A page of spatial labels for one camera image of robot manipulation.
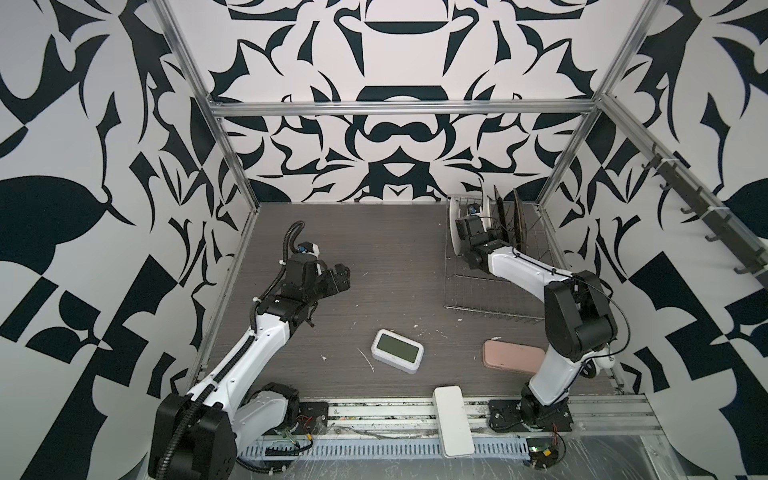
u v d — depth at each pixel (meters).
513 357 0.83
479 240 0.74
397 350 0.81
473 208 0.83
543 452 0.71
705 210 0.59
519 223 0.99
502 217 1.07
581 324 0.48
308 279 0.63
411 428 0.74
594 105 0.91
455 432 0.69
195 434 0.41
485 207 0.91
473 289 0.96
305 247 0.74
